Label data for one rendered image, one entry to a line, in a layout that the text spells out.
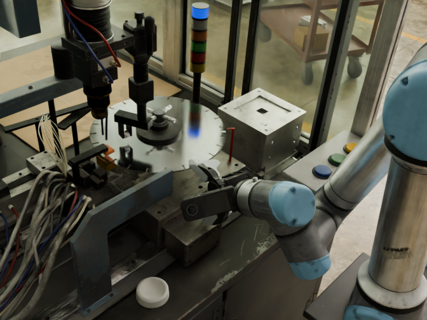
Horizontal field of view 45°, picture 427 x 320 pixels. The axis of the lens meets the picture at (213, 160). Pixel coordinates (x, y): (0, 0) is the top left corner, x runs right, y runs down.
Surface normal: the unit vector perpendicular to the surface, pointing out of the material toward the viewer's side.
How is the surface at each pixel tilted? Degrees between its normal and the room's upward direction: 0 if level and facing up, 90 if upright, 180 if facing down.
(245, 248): 0
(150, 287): 0
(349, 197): 97
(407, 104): 83
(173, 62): 90
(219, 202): 61
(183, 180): 0
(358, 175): 89
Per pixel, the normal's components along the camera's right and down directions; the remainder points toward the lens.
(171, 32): -0.69, 0.40
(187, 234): 0.06, -0.79
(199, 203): 0.07, 0.15
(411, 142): -0.52, 0.38
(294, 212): 0.51, 0.02
